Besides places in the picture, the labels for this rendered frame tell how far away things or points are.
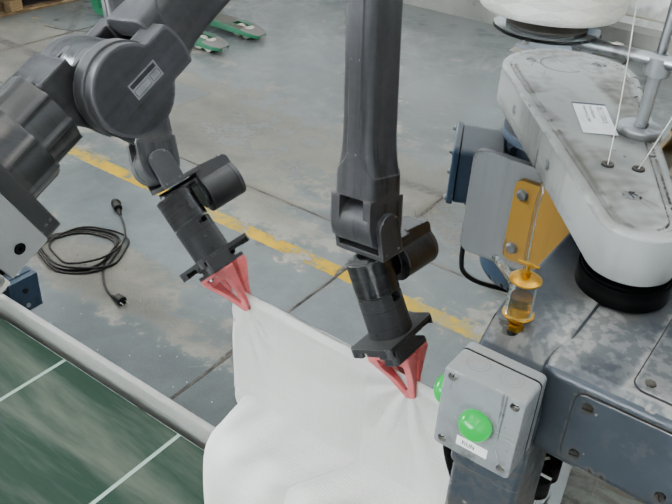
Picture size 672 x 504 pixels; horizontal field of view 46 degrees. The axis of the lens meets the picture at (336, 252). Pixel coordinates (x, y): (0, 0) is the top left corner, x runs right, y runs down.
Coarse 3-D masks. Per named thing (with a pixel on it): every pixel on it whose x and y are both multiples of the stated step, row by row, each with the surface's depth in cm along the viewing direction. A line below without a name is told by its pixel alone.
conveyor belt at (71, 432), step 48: (0, 336) 212; (0, 384) 196; (48, 384) 197; (96, 384) 198; (0, 432) 183; (48, 432) 184; (96, 432) 185; (144, 432) 185; (0, 480) 171; (48, 480) 172; (96, 480) 173; (144, 480) 173; (192, 480) 174
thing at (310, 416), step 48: (240, 336) 121; (288, 336) 114; (240, 384) 127; (288, 384) 119; (336, 384) 112; (384, 384) 106; (240, 432) 126; (288, 432) 122; (336, 432) 116; (384, 432) 110; (432, 432) 104; (240, 480) 125; (288, 480) 119; (336, 480) 117; (384, 480) 114; (432, 480) 108
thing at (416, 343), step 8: (416, 336) 102; (424, 336) 101; (408, 344) 98; (416, 344) 99; (424, 344) 101; (400, 352) 97; (408, 352) 98; (416, 352) 100; (424, 352) 101; (384, 360) 97; (392, 360) 96; (400, 360) 97; (400, 368) 104
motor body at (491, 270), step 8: (504, 120) 112; (504, 128) 109; (504, 136) 109; (512, 136) 107; (512, 144) 107; (520, 144) 106; (512, 152) 108; (520, 152) 108; (528, 160) 107; (480, 256) 121; (488, 264) 118; (488, 272) 119; (496, 272) 117; (496, 280) 118; (504, 280) 117; (504, 288) 118
